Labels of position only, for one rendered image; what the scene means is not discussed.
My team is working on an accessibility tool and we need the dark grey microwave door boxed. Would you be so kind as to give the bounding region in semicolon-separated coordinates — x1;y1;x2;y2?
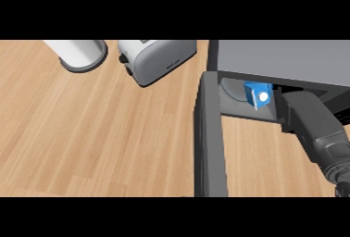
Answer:
193;70;230;198

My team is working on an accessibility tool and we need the white cylindrical appliance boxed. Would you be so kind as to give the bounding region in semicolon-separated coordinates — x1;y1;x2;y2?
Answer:
42;40;109;74

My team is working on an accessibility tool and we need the grey microwave turntable plate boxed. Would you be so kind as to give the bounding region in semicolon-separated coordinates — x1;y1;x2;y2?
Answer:
219;78;249;102

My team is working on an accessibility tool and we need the blue milk carton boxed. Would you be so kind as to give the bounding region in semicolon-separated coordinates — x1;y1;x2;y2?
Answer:
242;81;274;111

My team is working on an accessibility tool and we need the silver toaster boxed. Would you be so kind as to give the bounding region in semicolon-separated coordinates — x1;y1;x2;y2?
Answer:
116;40;197;88

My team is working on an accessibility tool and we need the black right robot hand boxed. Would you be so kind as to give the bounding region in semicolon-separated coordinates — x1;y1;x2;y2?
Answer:
270;84;305;104

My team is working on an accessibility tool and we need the dark grey microwave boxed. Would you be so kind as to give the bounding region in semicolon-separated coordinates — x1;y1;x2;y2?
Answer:
206;40;350;134

